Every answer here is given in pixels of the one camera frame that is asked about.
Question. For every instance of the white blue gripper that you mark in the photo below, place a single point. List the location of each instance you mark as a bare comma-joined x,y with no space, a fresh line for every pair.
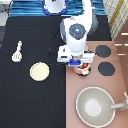
73,62

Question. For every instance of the pink pot with food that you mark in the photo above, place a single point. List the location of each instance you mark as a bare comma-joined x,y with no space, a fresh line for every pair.
83,70

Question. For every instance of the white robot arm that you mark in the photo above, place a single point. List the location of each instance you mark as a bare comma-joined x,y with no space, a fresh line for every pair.
74,31

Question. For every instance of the cream round plate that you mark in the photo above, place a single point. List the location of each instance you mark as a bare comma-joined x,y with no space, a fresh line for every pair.
39,71

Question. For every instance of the black burner back right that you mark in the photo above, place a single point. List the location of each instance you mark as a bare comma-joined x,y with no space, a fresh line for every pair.
103,51

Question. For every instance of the black burner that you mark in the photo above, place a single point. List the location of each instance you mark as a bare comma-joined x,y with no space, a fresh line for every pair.
106,68
103,51

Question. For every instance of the black burner front right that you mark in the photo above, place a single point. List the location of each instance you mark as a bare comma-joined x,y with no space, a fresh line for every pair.
106,68

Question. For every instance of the pink stove top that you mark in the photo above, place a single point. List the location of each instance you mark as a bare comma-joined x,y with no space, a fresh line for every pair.
114,85

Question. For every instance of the grey frying pan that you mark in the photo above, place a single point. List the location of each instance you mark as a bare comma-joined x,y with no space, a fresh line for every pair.
96,107

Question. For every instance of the black table mat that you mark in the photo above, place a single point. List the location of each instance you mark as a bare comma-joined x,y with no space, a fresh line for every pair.
24,102

